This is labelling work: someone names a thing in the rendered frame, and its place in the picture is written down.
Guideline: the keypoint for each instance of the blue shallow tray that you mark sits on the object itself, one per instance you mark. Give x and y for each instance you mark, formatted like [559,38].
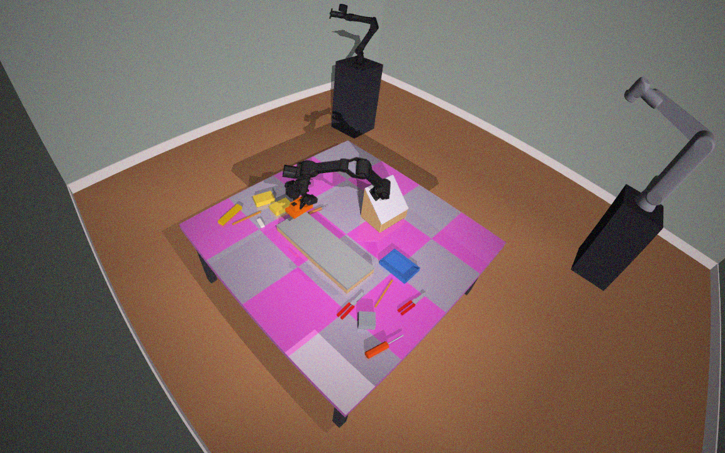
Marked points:
[402,268]

